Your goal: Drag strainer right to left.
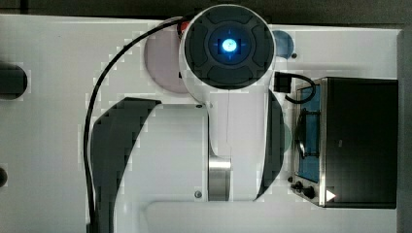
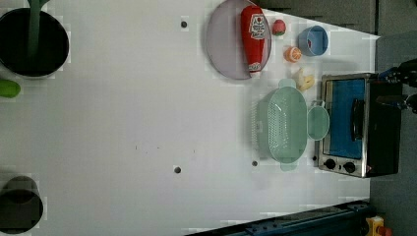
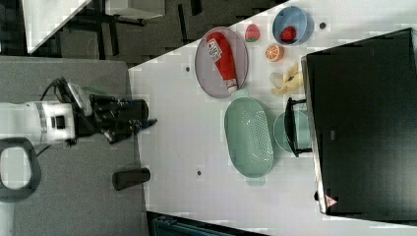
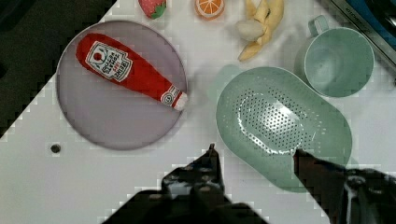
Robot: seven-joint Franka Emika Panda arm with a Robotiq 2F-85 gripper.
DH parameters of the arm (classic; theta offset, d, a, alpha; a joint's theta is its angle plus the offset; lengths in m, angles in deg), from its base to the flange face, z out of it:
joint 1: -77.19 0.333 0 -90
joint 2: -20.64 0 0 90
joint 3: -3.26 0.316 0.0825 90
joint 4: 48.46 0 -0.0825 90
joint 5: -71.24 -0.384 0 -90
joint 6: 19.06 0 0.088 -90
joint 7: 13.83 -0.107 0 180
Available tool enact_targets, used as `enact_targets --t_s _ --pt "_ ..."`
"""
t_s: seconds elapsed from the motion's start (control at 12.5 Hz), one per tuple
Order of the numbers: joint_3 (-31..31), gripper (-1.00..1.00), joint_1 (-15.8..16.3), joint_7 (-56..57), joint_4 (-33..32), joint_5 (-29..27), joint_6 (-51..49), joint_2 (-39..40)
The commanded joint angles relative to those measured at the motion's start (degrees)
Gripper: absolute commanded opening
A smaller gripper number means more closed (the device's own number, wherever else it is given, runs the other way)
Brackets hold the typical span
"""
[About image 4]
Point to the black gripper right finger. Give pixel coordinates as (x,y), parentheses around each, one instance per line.
(347,196)

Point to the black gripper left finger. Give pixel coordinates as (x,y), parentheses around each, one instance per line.
(204,172)

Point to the green plastic strainer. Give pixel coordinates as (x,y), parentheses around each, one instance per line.
(265,114)

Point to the green plastic mug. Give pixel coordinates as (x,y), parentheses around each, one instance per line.
(334,62)

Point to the red plush ketchup bottle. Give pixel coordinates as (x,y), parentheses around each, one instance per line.
(112,60)

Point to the plush orange slice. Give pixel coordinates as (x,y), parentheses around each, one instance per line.
(209,9)

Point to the plush peeled banana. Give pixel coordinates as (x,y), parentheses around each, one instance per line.
(258,26)

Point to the plush strawberry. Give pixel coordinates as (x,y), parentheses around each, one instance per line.
(153,9)

